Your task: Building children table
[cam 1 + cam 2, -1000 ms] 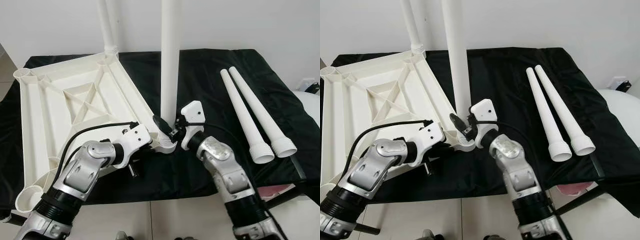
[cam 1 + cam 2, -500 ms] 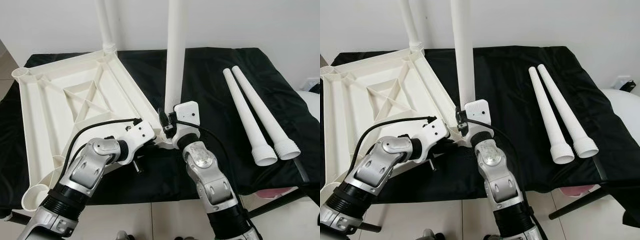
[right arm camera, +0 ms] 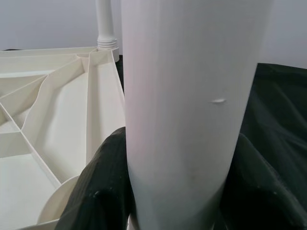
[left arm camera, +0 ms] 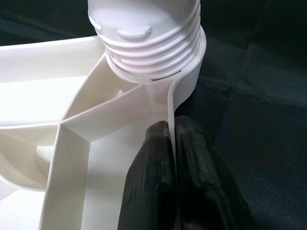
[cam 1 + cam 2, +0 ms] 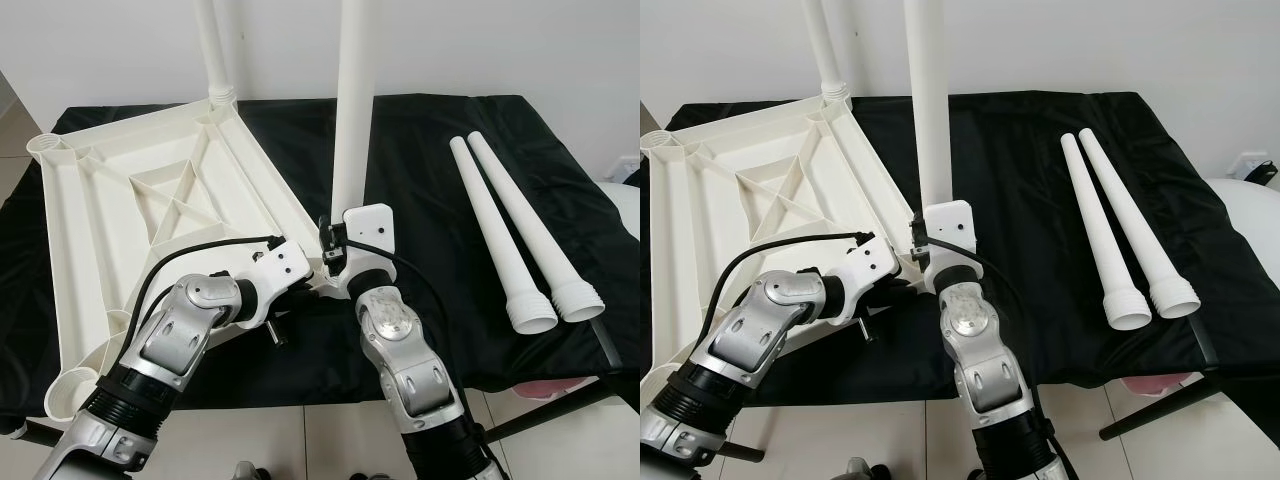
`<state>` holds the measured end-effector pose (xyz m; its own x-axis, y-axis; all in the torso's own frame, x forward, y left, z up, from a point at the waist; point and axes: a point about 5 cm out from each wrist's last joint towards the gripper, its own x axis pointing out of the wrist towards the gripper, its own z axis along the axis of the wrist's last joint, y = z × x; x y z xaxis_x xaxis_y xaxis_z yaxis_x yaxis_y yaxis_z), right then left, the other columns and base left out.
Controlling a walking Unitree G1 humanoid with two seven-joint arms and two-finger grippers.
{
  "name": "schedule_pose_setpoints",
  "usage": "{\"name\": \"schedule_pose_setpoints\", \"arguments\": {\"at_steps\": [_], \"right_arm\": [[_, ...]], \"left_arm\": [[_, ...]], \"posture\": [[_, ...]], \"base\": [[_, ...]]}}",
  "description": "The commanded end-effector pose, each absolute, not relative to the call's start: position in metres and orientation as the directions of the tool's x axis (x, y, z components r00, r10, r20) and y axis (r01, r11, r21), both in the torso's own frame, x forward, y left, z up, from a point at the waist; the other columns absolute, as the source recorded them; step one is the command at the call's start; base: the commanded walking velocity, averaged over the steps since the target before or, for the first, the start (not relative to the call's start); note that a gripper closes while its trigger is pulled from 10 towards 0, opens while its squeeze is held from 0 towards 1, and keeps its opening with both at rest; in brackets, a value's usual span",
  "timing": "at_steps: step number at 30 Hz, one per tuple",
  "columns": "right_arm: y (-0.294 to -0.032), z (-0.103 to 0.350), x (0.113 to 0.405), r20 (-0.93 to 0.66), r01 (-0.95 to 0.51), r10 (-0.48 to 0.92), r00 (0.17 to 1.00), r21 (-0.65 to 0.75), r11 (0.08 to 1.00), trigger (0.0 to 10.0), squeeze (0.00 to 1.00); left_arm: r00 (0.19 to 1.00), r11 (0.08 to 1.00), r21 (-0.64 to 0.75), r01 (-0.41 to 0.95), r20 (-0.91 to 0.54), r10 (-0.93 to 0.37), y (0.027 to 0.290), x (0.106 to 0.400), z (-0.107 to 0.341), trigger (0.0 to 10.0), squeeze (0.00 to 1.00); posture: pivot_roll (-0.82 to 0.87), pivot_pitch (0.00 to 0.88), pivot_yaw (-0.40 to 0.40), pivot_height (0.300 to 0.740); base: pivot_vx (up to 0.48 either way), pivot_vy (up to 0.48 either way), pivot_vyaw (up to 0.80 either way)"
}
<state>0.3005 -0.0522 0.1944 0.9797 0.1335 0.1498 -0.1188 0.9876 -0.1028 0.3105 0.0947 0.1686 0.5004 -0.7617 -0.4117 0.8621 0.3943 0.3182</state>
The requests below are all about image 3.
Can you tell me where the white plastic children table top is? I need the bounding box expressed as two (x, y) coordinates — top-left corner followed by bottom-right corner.
(0, 46), (127, 230)

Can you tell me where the white plastic table leg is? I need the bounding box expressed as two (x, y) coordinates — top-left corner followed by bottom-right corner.
(95, 0), (118, 51)
(119, 0), (262, 230)

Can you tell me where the black table cloth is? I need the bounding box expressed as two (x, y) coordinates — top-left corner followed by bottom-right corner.
(114, 54), (307, 230)

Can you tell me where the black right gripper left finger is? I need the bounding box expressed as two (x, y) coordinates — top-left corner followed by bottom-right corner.
(54, 126), (137, 230)

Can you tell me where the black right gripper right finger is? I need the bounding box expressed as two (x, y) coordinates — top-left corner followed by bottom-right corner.
(215, 133), (307, 230)

